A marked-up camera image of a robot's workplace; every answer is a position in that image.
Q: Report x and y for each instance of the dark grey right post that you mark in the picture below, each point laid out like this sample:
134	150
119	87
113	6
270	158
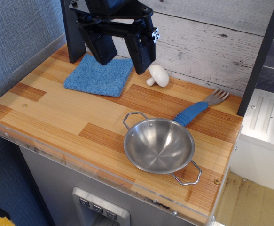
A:
261	57

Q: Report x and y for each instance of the dark grey left post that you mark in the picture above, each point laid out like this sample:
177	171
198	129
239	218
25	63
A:
75	43

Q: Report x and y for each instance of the stainless steel two-handled bowl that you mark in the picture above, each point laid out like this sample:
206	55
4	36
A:
160	146

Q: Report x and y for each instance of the blue folded microfiber cloth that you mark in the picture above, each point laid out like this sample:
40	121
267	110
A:
94	78

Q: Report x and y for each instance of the white ribbed cabinet unit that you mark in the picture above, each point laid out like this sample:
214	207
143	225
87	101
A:
253	157

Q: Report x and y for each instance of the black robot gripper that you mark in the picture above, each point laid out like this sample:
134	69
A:
110	17

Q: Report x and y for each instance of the white toy mushroom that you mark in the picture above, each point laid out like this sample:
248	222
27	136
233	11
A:
158	76

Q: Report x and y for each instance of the silver button control panel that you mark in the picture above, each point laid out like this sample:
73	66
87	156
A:
96	211

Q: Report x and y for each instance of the blue handled metal fork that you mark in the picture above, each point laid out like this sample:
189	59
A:
187	115

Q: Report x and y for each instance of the clear acrylic table edge guard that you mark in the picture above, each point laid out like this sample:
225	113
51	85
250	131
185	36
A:
98	165

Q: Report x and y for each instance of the dark grey post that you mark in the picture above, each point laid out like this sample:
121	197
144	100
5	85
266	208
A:
261	57
75	43

